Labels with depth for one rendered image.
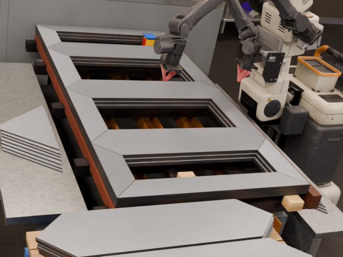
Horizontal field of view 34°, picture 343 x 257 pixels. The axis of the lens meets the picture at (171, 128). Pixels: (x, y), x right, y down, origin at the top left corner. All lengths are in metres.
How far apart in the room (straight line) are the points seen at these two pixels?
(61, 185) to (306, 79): 1.65
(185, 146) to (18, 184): 0.62
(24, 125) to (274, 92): 1.32
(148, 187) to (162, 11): 1.67
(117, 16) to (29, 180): 1.49
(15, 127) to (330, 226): 1.27
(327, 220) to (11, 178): 1.20
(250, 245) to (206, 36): 1.99
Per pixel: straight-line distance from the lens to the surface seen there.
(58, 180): 1.99
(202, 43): 3.48
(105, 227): 1.65
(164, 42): 2.15
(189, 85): 2.63
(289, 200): 2.05
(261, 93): 2.90
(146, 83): 2.56
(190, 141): 2.14
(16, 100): 2.49
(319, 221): 2.25
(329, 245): 3.37
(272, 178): 2.05
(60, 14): 3.14
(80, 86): 2.43
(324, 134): 3.05
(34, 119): 2.27
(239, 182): 1.97
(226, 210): 1.82
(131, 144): 2.04
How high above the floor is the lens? 1.88
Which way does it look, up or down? 27 degrees down
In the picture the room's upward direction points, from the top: 12 degrees clockwise
